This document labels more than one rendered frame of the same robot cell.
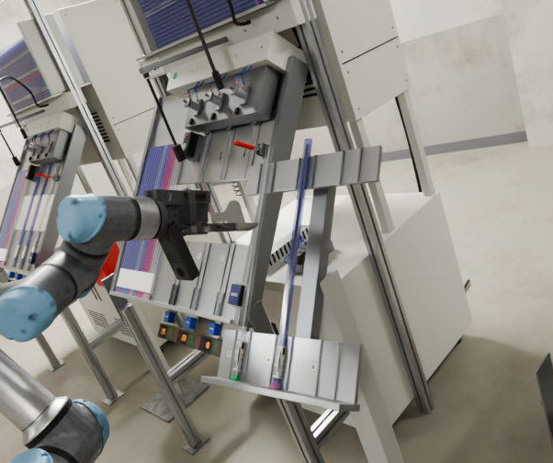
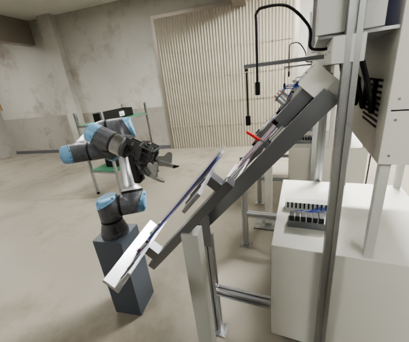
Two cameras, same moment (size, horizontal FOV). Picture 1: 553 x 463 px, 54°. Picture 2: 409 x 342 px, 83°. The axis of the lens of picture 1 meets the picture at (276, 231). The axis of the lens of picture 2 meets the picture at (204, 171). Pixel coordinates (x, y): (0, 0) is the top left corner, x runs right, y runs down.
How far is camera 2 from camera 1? 103 cm
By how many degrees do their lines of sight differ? 58
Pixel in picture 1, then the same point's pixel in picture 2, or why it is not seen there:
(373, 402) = (198, 307)
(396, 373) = (304, 322)
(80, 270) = (94, 151)
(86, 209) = (86, 131)
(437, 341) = not seen: outside the picture
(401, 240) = (372, 270)
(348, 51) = not seen: outside the picture
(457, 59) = not seen: outside the picture
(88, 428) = (133, 202)
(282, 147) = (274, 150)
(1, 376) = (123, 167)
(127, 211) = (102, 140)
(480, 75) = not seen: outside the picture
